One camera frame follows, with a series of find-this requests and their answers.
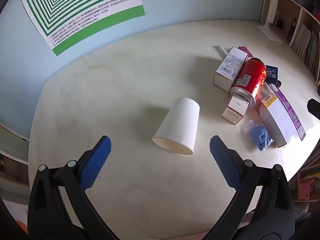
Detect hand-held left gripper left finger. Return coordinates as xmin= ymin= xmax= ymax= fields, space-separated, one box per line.
xmin=27 ymin=135 xmax=120 ymax=240

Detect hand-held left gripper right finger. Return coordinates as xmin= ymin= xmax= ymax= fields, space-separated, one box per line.
xmin=202 ymin=135 xmax=295 ymax=240

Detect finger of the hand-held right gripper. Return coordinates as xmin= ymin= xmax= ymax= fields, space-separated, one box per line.
xmin=307 ymin=98 xmax=320 ymax=120

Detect purple packaging strip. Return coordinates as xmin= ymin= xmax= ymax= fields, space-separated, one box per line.
xmin=271 ymin=86 xmax=307 ymax=140

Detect white box with yellow flap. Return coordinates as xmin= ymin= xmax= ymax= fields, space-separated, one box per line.
xmin=259 ymin=94 xmax=296 ymax=148

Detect dark blue gum packet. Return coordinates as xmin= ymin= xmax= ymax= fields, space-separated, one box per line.
xmin=265 ymin=65 xmax=279 ymax=84

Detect white paper cup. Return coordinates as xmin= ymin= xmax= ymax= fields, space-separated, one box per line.
xmin=152 ymin=97 xmax=201 ymax=155

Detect red drink can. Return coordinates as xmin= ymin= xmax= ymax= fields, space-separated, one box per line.
xmin=230 ymin=57 xmax=267 ymax=107

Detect white barcode box gold edges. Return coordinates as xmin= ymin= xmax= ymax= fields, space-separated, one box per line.
xmin=213 ymin=46 xmax=249 ymax=92

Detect clear bag with blue item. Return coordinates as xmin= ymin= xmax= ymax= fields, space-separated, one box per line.
xmin=240 ymin=119 xmax=275 ymax=152

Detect small white box red edge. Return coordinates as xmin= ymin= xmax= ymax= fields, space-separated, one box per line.
xmin=221 ymin=92 xmax=249 ymax=125

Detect row of pale thin booklets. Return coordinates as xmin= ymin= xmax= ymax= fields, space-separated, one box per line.
xmin=290 ymin=22 xmax=320 ymax=80

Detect pink plastic basket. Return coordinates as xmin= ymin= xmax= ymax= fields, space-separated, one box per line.
xmin=291 ymin=177 xmax=318 ymax=202

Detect white desk lamp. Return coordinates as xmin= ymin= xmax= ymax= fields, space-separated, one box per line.
xmin=258 ymin=0 xmax=284 ymax=44

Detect purple card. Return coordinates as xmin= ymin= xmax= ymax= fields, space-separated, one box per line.
xmin=238 ymin=46 xmax=254 ymax=58

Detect wooden bookshelf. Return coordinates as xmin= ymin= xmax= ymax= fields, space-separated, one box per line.
xmin=264 ymin=0 xmax=320 ymax=85

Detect green striped wall poster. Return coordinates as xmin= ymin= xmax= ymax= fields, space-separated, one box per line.
xmin=17 ymin=0 xmax=146 ymax=57

